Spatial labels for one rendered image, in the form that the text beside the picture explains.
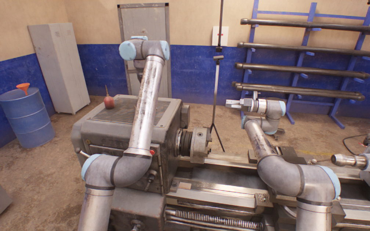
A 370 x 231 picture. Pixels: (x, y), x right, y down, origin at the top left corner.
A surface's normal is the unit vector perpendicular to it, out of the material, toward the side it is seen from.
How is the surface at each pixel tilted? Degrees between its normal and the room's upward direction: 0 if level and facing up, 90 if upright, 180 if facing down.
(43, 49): 90
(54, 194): 0
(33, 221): 0
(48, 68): 90
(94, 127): 45
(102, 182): 56
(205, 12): 90
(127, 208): 32
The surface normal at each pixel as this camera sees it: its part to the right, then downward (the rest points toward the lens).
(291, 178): -0.36, -0.33
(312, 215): -0.61, -0.20
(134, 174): 0.44, 0.34
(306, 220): -0.83, -0.18
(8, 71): 0.98, 0.09
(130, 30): -0.18, 0.48
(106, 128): -0.13, -0.29
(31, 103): 0.91, 0.20
